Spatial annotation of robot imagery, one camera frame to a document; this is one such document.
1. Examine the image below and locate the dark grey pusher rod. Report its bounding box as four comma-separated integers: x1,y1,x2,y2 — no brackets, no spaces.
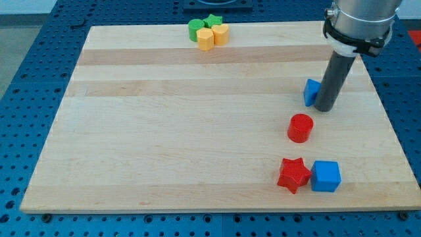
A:
314,51,355,112

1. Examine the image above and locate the red star block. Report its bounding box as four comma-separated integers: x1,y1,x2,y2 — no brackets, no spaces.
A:
277,157,312,194

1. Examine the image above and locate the green star block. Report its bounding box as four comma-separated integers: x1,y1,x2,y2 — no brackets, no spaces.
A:
203,14,223,28

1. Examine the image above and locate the blue cube block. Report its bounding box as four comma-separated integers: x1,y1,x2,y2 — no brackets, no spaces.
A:
310,161,341,192

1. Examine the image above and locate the yellow hexagon block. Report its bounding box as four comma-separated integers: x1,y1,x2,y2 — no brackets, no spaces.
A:
196,28,214,51

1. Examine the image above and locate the blue triangle block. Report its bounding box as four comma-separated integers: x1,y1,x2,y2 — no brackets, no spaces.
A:
303,78,321,107

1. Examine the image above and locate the yellow heart block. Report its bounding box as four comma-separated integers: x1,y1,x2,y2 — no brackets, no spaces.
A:
211,24,230,45

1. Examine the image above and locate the wooden board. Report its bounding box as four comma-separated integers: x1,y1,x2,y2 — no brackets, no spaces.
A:
20,21,420,214

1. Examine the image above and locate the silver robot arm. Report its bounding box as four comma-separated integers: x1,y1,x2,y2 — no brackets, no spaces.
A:
323,0,402,57

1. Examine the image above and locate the red cylinder block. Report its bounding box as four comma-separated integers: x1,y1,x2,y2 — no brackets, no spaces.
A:
287,114,314,143

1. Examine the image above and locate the green cylinder block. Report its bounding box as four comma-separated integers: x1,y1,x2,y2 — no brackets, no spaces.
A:
187,18,205,42

